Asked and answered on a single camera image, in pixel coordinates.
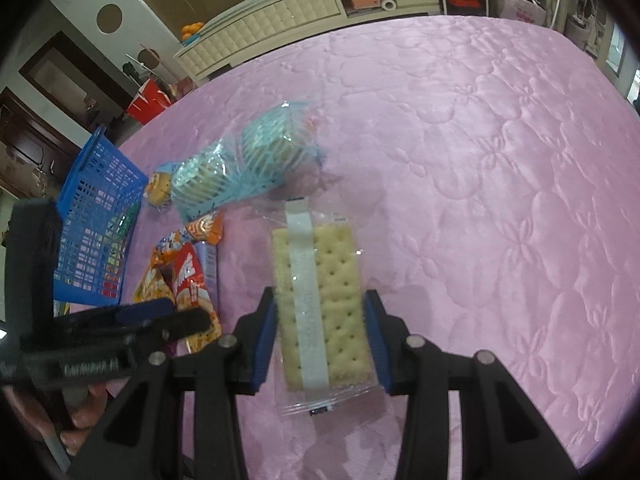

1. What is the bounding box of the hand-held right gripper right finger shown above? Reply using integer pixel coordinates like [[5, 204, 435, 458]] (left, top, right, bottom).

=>
[[362, 289, 583, 480]]

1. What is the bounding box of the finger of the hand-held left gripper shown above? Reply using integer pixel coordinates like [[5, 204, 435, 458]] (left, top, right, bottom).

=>
[[117, 307, 212, 358], [52, 298, 174, 333]]

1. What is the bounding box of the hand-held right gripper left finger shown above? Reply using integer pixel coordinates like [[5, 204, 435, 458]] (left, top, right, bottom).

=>
[[70, 287, 278, 480]]

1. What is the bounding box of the large orange snack packet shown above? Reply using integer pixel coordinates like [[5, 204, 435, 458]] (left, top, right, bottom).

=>
[[132, 232, 177, 307]]

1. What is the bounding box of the red snack packet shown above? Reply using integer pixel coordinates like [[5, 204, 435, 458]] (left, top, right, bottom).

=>
[[169, 242, 224, 356]]

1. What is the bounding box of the purple snack packet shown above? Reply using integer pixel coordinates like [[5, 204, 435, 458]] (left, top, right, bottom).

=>
[[196, 241, 222, 302]]

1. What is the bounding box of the clear cracker packet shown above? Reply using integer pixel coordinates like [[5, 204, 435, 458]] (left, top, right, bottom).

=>
[[260, 197, 388, 418]]

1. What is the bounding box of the blue plastic basket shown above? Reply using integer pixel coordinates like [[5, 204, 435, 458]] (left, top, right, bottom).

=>
[[52, 125, 149, 306]]

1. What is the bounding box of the small orange snack packet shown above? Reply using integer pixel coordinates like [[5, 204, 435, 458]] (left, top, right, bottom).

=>
[[182, 210, 224, 246]]

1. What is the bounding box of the small yellow cake packet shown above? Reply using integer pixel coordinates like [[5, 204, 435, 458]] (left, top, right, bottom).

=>
[[144, 171, 176, 209]]

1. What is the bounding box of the light blue mesh cookie packet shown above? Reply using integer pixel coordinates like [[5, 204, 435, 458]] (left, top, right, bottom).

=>
[[240, 101, 328, 201], [155, 140, 246, 223]]

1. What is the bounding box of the person's left hand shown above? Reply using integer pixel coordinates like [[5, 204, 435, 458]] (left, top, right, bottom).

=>
[[5, 382, 111, 456]]

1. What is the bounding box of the red paper bag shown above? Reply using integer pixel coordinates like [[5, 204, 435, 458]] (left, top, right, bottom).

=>
[[125, 79, 173, 123]]

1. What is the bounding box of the pink quilted bedspread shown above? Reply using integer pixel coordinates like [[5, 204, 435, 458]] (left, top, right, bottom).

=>
[[52, 12, 640, 480]]

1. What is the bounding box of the cream tufted low cabinet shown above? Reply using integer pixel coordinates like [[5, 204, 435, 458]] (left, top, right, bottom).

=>
[[172, 0, 443, 86]]

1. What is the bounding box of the white and pink shopping bag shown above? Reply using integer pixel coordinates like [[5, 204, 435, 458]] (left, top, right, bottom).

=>
[[501, 0, 547, 26]]

